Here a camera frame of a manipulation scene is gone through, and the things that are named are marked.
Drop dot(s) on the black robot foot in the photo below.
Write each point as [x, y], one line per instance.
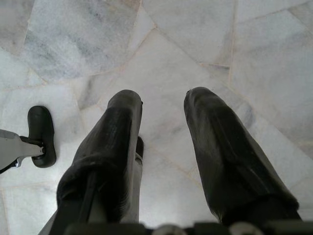
[140, 145]
[40, 127]

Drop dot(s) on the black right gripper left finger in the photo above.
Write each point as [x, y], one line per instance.
[115, 147]

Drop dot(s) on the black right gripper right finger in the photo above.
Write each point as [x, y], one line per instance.
[225, 151]

